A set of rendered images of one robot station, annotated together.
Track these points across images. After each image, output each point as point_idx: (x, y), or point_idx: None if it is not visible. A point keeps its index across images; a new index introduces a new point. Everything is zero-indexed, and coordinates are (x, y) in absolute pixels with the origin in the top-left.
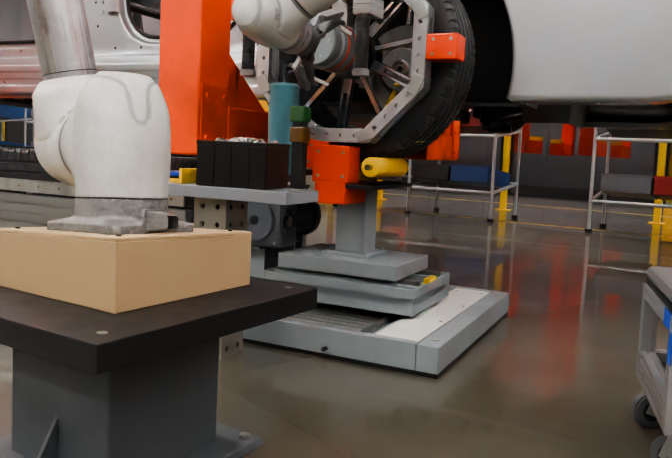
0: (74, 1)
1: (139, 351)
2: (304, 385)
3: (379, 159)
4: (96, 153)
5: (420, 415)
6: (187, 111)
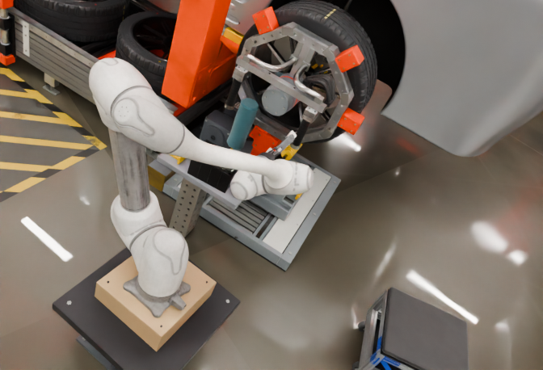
0: (144, 181)
1: None
2: (223, 273)
3: (292, 151)
4: (153, 283)
5: (271, 311)
6: (185, 83)
